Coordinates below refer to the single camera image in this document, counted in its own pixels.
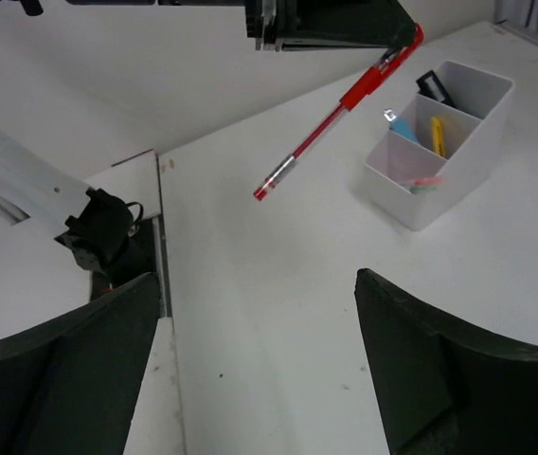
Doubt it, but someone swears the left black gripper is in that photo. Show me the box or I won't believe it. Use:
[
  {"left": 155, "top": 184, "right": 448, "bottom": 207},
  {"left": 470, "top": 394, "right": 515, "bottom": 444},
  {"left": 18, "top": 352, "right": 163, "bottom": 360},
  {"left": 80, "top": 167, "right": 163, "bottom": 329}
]
[{"left": 243, "top": 0, "right": 419, "bottom": 51}]

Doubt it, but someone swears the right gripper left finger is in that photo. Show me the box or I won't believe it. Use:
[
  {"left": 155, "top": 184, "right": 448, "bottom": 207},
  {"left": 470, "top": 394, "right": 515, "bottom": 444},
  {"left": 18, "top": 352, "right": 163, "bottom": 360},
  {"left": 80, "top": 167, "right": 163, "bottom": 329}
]
[{"left": 0, "top": 273, "right": 161, "bottom": 454}]

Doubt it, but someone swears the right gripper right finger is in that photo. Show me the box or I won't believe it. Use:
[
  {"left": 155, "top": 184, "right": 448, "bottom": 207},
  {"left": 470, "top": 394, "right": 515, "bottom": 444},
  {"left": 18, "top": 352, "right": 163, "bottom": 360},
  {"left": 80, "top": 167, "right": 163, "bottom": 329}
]
[{"left": 355, "top": 269, "right": 538, "bottom": 454}]

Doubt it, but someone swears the clear red pen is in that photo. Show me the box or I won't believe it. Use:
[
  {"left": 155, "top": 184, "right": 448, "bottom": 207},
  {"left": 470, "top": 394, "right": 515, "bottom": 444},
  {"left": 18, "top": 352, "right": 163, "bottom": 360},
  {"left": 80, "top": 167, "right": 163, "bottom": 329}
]
[{"left": 254, "top": 24, "right": 424, "bottom": 201}]

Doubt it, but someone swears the light blue mechanical pencil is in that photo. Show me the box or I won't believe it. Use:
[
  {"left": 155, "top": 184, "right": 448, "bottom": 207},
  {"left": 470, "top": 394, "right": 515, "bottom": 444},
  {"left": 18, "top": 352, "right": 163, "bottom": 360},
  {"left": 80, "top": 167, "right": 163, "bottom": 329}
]
[{"left": 384, "top": 109, "right": 421, "bottom": 144}]

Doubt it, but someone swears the black green highlighter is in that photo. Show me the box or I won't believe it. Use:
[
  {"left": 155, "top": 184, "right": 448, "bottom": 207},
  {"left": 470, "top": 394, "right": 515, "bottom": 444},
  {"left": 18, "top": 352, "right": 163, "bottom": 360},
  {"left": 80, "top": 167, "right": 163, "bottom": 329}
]
[{"left": 416, "top": 70, "right": 456, "bottom": 108}]

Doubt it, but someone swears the yellow utility knife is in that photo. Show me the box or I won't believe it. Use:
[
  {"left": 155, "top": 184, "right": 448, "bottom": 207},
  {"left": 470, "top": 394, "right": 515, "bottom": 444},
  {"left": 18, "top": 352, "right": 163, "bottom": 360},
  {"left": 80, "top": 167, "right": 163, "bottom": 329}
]
[{"left": 431, "top": 117, "right": 446, "bottom": 158}]

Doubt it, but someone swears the clear green pen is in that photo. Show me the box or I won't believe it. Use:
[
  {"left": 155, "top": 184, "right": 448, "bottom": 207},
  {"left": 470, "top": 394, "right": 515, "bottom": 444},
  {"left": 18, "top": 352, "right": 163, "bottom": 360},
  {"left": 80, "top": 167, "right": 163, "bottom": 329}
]
[{"left": 409, "top": 186, "right": 437, "bottom": 194}]

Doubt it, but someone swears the clear pink pen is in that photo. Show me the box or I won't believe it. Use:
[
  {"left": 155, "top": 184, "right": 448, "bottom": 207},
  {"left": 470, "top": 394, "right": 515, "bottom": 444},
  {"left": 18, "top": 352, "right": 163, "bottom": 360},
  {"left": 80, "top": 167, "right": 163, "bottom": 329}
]
[{"left": 403, "top": 176, "right": 443, "bottom": 187}]

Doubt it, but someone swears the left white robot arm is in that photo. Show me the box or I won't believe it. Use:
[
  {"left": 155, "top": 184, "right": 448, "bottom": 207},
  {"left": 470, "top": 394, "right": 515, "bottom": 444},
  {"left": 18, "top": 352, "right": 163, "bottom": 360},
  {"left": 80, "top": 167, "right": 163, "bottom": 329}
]
[{"left": 0, "top": 1, "right": 424, "bottom": 239}]

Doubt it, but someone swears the white three-compartment organizer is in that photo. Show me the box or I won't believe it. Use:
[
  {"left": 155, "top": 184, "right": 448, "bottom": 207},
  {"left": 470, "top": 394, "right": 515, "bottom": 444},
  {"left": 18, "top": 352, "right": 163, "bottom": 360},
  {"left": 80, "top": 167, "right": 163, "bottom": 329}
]
[{"left": 365, "top": 61, "right": 515, "bottom": 231}]

